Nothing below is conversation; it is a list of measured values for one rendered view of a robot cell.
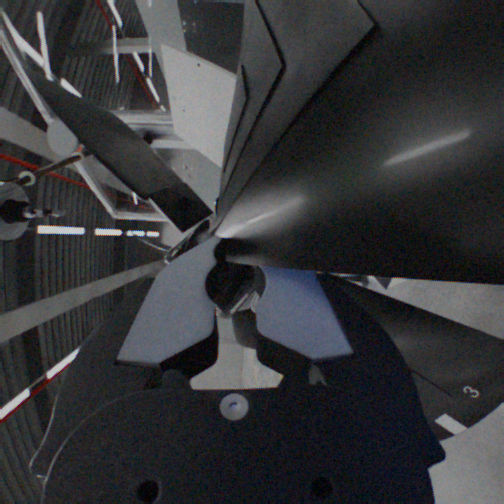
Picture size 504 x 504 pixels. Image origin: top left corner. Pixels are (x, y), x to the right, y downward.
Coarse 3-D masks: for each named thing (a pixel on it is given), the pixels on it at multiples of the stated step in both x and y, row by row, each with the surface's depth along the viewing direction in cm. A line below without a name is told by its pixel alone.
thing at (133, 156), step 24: (48, 96) 20; (72, 96) 27; (72, 120) 23; (96, 120) 29; (120, 120) 37; (96, 144) 25; (120, 144) 30; (144, 144) 36; (120, 168) 26; (144, 168) 31; (168, 168) 36; (144, 192) 28
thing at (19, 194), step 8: (0, 184) 20; (8, 184) 21; (16, 184) 22; (0, 192) 20; (8, 192) 21; (16, 192) 22; (24, 192) 24; (0, 200) 20; (16, 200) 22; (24, 200) 24; (0, 208) 20; (0, 216) 20; (0, 224) 20; (8, 224) 21; (16, 224) 23; (24, 224) 24; (0, 232) 20; (8, 232) 22; (16, 232) 23; (8, 240) 22
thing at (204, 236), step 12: (216, 204) 34; (204, 228) 29; (192, 240) 28; (204, 240) 28; (168, 252) 29; (180, 252) 27; (228, 264) 27; (240, 264) 27; (228, 276) 27; (240, 276) 27; (252, 276) 29; (228, 288) 27; (240, 288) 28; (252, 288) 30; (216, 300) 26; (228, 300) 27; (240, 300) 29; (216, 312) 32; (228, 312) 28
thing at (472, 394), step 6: (462, 384) 17; (468, 384) 17; (474, 384) 16; (456, 390) 17; (462, 390) 17; (468, 390) 17; (474, 390) 16; (480, 390) 16; (486, 390) 16; (462, 396) 17; (468, 396) 17; (474, 396) 16; (480, 396) 16; (474, 402) 16
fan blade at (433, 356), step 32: (352, 288) 24; (384, 320) 22; (416, 320) 20; (448, 320) 18; (416, 352) 20; (448, 352) 18; (480, 352) 16; (416, 384) 20; (448, 384) 18; (480, 384) 16; (480, 416) 16
